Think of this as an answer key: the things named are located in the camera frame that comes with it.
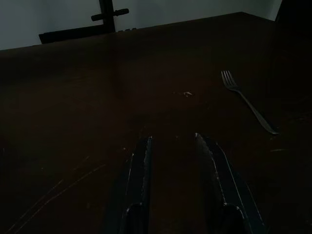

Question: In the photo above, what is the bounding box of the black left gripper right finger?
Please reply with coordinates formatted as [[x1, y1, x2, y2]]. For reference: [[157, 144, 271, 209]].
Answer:
[[194, 133, 268, 234]]

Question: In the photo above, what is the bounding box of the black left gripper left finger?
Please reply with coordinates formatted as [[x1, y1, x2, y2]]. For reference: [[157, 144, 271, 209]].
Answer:
[[116, 136, 154, 234]]

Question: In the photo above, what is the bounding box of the silver metal fork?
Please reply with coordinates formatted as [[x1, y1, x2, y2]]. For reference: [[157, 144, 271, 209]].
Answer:
[[220, 70, 279, 136]]

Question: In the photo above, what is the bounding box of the black metal stand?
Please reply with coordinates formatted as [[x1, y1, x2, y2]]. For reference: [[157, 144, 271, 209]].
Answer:
[[39, 0, 137, 45]]

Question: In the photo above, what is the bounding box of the dark chair back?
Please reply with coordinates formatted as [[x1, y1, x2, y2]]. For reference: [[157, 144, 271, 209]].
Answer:
[[274, 0, 312, 25]]

